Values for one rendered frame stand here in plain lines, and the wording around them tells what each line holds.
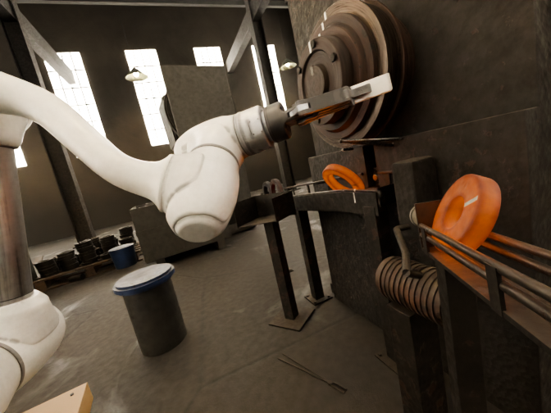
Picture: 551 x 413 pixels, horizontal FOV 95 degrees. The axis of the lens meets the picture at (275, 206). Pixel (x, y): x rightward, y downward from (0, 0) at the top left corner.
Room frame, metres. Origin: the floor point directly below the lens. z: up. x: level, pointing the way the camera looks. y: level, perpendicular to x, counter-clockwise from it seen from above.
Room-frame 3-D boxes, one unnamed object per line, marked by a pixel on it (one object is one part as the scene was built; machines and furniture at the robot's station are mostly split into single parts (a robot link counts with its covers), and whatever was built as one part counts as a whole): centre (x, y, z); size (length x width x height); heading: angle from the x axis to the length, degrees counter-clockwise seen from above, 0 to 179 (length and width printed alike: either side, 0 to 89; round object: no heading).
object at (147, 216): (3.32, 1.26, 0.39); 1.03 x 0.83 x 0.79; 114
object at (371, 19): (0.98, -0.34, 1.11); 0.47 x 0.06 x 0.47; 20
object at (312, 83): (0.94, -0.25, 1.11); 0.28 x 0.06 x 0.28; 20
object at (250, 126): (0.55, 0.00, 0.95); 0.09 x 0.06 x 0.09; 165
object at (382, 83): (0.49, -0.22, 0.97); 0.07 x 0.01 x 0.03; 75
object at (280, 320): (1.36, 0.06, 0.36); 0.26 x 0.20 x 0.72; 55
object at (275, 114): (0.53, -0.07, 0.95); 0.09 x 0.08 x 0.07; 75
